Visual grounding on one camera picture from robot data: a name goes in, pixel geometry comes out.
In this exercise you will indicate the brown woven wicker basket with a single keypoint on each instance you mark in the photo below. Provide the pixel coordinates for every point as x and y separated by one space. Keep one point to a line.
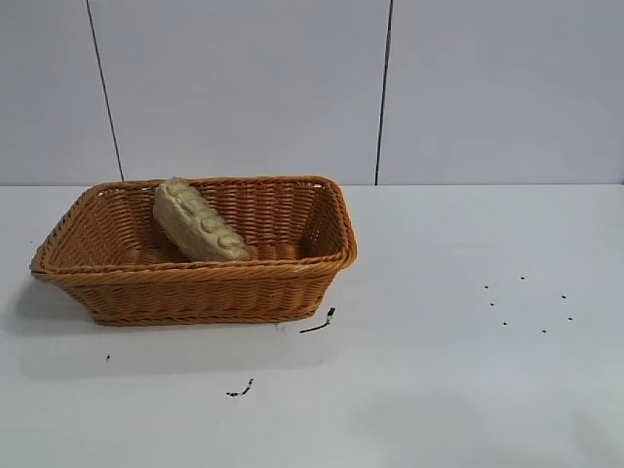
195 292

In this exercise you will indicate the long pale ridged bread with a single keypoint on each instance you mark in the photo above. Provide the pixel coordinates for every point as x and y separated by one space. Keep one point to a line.
200 224

